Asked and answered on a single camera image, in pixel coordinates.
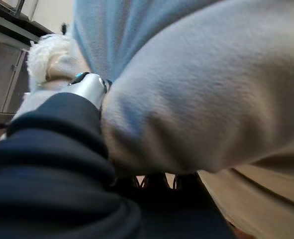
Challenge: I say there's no grey fabric sofa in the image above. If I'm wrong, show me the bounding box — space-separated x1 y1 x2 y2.
73 0 213 83

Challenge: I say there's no grey low cabinet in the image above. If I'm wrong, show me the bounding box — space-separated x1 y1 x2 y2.
0 0 54 120

